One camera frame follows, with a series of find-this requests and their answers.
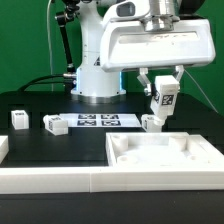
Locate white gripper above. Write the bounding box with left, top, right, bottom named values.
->
left=100, top=0, right=215, bottom=96

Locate white square table top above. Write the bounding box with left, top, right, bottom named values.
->
left=106, top=132, right=224, bottom=167

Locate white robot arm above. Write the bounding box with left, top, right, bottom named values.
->
left=62, top=0, right=215, bottom=102

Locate white sheet with tag markers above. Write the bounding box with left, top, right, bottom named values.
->
left=60, top=113, right=140, bottom=127

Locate white U-shaped obstacle fence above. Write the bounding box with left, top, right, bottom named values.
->
left=0, top=133, right=224, bottom=195

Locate grey thin cable right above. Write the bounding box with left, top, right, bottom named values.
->
left=183, top=69, right=221, bottom=116

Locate grey thin cable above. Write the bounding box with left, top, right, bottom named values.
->
left=45, top=0, right=56, bottom=92
left=183, top=69, right=221, bottom=116

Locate black cable bundle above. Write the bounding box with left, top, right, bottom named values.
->
left=17, top=73, right=78, bottom=93

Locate grey thin cable left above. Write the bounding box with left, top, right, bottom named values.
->
left=45, top=0, right=56, bottom=92

